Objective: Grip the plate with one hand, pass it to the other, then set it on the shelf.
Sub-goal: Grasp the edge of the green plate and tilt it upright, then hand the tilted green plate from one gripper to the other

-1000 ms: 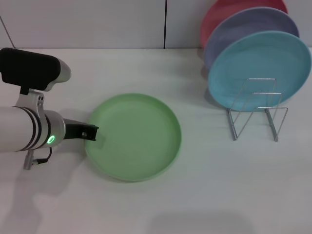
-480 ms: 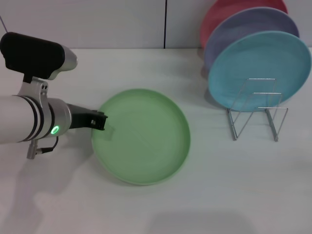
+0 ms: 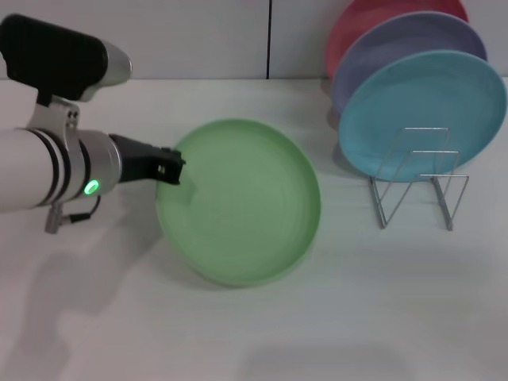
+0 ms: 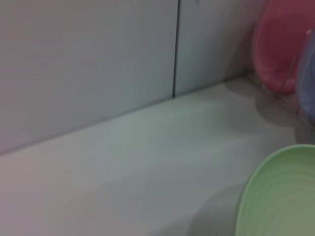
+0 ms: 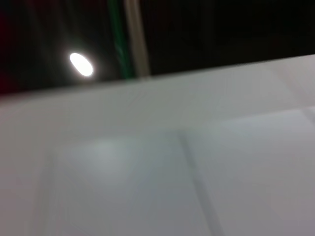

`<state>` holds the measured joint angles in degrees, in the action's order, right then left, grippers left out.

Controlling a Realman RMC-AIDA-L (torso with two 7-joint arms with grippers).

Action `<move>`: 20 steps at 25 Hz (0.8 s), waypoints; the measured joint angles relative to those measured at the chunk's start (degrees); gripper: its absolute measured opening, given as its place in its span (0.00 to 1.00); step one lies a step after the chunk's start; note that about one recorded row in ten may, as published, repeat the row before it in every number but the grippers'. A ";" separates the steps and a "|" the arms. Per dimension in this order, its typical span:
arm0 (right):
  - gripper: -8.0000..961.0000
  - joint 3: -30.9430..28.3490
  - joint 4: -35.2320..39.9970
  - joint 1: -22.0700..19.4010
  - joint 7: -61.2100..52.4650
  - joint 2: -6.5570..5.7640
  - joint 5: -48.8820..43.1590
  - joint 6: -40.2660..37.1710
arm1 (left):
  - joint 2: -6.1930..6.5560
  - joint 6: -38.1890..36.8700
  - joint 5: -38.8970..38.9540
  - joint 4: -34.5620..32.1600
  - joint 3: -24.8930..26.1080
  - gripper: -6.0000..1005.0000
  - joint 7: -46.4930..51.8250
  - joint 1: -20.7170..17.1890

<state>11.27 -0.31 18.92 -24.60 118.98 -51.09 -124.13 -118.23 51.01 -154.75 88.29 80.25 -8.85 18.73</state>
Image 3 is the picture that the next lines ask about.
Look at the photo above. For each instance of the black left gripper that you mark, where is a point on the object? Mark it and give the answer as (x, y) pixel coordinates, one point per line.
(137, 162)

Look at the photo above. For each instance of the green plastic plate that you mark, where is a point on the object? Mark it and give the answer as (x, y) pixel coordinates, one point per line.
(246, 210)

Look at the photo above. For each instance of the red plastic plate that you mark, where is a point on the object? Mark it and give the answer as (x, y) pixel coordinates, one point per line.
(357, 24)

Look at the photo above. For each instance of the blue plastic plate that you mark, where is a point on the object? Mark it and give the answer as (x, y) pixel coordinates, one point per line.
(416, 95)

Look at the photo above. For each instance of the purple plastic plate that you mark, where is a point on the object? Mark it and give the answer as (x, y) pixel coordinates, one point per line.
(397, 43)

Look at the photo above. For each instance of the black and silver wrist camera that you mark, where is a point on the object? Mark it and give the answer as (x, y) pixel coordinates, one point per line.
(51, 55)

